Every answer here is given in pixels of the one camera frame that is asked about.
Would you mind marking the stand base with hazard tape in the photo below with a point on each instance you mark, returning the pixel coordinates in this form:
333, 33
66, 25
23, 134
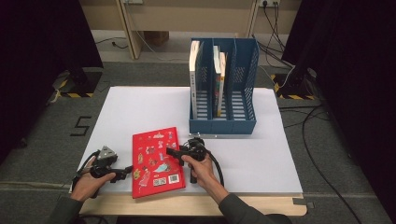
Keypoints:
295, 84
87, 84

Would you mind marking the grey tape piece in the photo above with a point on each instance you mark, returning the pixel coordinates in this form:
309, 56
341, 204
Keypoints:
303, 202

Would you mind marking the white wall socket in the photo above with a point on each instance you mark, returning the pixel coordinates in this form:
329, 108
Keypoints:
269, 2

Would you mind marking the red book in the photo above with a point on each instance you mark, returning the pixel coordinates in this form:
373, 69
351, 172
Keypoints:
152, 174

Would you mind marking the beige wooden desk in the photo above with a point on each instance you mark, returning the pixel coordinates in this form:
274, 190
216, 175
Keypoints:
186, 18

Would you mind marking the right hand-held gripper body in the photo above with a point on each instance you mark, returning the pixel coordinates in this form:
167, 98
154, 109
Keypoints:
196, 151

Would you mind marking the dark teal book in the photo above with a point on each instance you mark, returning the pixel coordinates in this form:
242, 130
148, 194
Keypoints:
216, 87

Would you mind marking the white board mat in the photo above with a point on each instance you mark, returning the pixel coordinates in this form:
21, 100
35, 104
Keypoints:
149, 105

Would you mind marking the white picture-grid book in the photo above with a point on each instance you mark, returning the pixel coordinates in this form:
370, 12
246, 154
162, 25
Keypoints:
193, 77

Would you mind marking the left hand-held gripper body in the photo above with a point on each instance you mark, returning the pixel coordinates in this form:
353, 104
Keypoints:
106, 158

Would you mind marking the brown box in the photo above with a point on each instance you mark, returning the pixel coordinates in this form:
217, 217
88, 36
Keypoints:
157, 37

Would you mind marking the blue file rack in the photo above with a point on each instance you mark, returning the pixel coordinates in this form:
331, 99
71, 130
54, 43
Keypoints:
222, 124

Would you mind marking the yellow book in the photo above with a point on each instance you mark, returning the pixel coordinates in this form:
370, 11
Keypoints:
222, 84

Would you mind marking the person's left hand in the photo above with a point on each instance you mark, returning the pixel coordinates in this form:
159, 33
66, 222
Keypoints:
87, 186

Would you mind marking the person's right hand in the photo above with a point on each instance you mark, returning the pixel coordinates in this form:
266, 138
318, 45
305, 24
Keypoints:
204, 172

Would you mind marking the black curtain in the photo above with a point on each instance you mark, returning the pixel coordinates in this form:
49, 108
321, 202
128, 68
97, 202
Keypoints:
37, 46
358, 62

